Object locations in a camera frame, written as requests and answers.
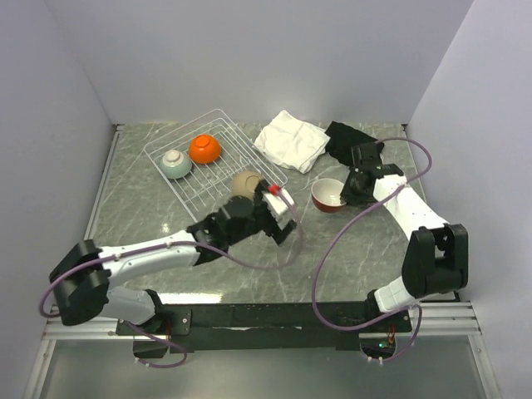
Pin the orange ceramic bowl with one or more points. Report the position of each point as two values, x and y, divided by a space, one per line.
204 149

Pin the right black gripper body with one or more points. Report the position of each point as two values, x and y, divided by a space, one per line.
352 170

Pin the red ceramic bowl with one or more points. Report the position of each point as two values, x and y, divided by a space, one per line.
326 195

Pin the pale green ceramic bowl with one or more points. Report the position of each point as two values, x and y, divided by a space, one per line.
175 164

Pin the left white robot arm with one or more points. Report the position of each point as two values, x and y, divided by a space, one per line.
89 281

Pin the black base beam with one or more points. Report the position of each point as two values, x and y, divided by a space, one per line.
232 326

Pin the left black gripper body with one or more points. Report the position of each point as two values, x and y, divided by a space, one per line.
261 219

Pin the dark brown striped bowl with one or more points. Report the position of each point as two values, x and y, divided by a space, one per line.
361 201

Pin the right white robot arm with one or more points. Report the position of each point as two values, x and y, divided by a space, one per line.
437 254

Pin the white wire dish rack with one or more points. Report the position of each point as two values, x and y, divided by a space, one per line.
206 187

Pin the aluminium frame rail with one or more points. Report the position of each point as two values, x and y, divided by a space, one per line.
77 192

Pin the white folded cloth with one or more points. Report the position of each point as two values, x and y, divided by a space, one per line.
291 143

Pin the tan floral bowl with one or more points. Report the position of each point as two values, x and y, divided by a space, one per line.
245 183

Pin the black folded cloth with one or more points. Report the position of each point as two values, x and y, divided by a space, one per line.
341 139

